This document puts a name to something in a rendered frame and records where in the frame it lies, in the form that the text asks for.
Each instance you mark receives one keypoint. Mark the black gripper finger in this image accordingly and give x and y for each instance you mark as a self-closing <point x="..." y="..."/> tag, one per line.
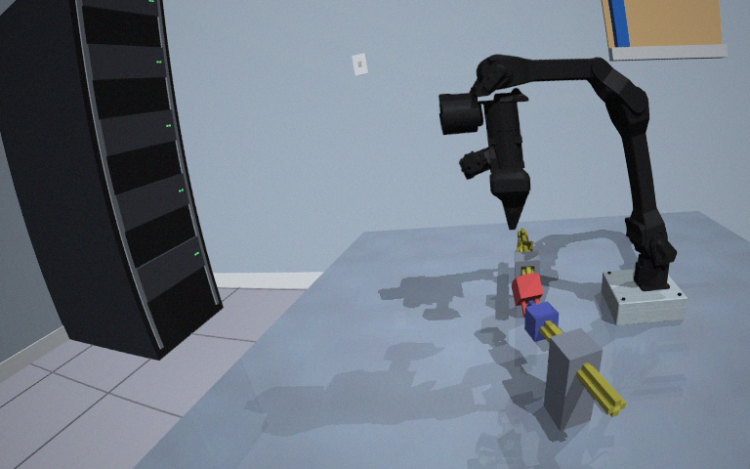
<point x="513" y="203"/>

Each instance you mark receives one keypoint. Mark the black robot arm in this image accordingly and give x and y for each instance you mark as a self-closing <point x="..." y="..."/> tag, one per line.
<point x="627" y="107"/>

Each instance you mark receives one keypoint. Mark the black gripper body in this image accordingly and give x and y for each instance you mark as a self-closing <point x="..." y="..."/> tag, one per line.
<point x="510" y="177"/>

